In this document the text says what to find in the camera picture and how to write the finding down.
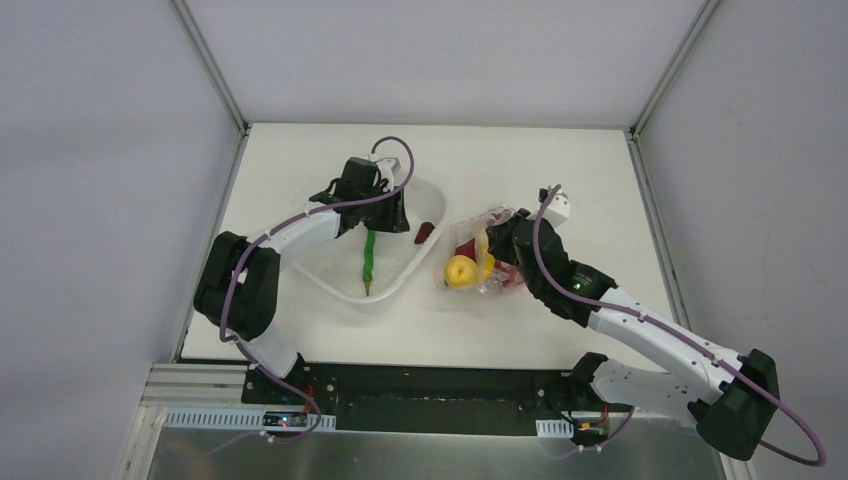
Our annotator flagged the red grape bunch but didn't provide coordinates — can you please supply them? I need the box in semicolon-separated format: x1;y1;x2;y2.
492;260;524;289

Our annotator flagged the yellow banana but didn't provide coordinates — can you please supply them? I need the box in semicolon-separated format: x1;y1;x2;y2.
475;229;496;283

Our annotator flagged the clear pink zip bag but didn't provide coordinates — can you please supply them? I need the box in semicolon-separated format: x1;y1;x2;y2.
433;206;524;296

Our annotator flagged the yellow lemon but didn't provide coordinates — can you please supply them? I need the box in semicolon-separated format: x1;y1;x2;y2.
443;255;480;289

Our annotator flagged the green chili pepper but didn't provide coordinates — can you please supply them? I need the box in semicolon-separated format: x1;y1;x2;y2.
361;230;376;297

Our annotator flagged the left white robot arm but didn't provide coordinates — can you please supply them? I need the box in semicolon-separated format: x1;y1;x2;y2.
193;154;411;405

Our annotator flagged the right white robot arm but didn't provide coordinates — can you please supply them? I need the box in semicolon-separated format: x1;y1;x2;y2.
485;209;780;461

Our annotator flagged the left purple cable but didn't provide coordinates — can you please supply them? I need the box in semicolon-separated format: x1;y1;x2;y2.
218;136;416;445

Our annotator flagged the purple cable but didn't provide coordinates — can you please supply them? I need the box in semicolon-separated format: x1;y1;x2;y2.
532;184;828;468
218;136;416;445

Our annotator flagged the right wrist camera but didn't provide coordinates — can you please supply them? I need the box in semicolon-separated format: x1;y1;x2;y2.
536;186;571;229

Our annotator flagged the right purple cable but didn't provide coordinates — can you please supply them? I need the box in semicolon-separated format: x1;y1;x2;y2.
532;184;828;468

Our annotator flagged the right aluminium frame post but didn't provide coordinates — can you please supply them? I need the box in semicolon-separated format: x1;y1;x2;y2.
629;0;724;139

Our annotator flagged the aluminium frame post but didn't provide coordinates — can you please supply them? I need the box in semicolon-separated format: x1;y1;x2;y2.
168;0;249;136
629;0;724;139

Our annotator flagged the left aluminium frame post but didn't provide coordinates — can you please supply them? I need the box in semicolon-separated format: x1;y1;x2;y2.
168;0;249;136

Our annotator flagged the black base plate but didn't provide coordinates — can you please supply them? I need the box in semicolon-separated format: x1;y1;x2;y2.
241;361;617;439

